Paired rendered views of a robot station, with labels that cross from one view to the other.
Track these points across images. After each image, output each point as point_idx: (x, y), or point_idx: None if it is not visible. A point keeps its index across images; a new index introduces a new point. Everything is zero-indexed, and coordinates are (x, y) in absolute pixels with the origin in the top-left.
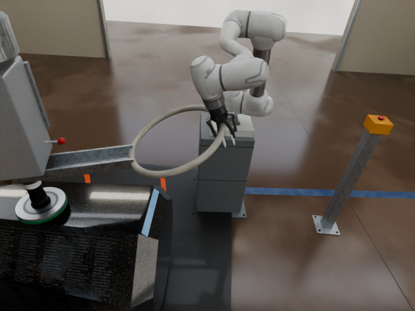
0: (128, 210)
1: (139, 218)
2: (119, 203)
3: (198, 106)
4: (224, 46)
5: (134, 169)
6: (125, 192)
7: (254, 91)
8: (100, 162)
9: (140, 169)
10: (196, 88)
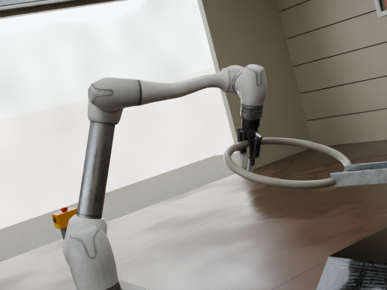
0: (381, 239)
1: (375, 235)
2: (386, 244)
3: (229, 156)
4: (189, 86)
5: None
6: (370, 252)
7: (103, 205)
8: (380, 161)
9: (348, 161)
10: (265, 92)
